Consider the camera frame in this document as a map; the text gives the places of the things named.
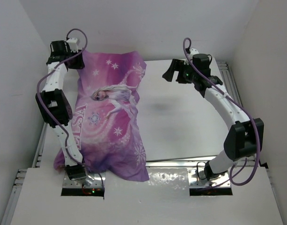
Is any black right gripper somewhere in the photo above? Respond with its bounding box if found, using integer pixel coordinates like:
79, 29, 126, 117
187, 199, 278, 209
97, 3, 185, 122
163, 59, 198, 84

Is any pink purple pillowcase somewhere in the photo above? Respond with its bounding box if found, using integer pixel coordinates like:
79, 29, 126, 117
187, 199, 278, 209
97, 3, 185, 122
53, 48, 149, 182

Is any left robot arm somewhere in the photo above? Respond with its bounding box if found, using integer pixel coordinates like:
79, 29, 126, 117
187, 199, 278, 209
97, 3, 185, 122
36, 38, 87, 182

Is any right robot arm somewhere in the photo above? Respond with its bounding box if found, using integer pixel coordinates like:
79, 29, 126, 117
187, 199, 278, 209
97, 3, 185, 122
162, 53, 264, 181

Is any white front cover board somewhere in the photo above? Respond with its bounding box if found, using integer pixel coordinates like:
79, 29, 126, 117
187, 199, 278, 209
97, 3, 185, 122
12, 167, 283, 225

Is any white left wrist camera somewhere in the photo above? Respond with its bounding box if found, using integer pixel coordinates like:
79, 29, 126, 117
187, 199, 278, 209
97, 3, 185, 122
66, 37, 80, 53

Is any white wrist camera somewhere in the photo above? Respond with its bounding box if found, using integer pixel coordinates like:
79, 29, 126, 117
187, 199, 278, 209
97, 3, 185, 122
184, 48, 199, 65
66, 37, 80, 53

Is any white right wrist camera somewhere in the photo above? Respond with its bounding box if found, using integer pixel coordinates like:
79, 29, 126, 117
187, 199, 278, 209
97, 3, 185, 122
184, 48, 199, 65

